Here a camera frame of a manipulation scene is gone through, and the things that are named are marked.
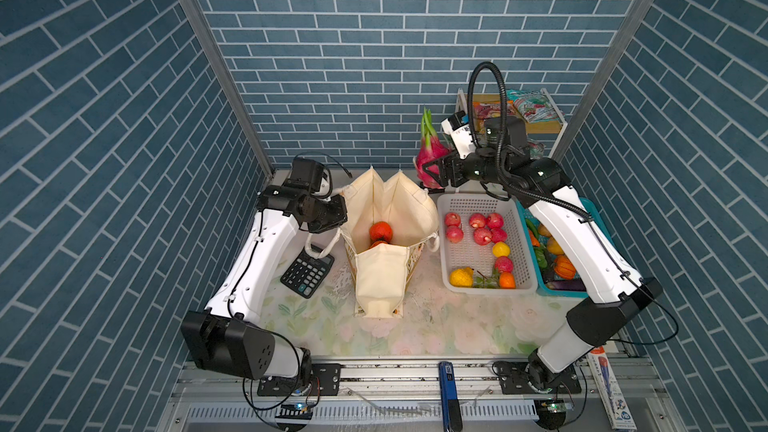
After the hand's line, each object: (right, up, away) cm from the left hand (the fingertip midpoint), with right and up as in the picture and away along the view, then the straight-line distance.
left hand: (349, 216), depth 77 cm
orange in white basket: (+45, -19, +9) cm, 50 cm away
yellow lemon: (+31, -18, +9) cm, 37 cm away
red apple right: (+31, -3, +24) cm, 40 cm away
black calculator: (-16, -19, +13) cm, 28 cm away
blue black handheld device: (+25, -44, -6) cm, 51 cm away
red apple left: (+31, -7, +19) cm, 37 cm away
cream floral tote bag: (+9, -14, -5) cm, 17 cm away
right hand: (+21, +14, -8) cm, 26 cm away
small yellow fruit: (+45, -12, +16) cm, 49 cm away
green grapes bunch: (+40, -20, +10) cm, 46 cm away
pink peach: (+45, -15, +12) cm, 49 cm away
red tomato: (+7, -6, +17) cm, 19 cm away
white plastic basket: (+40, -15, +20) cm, 47 cm away
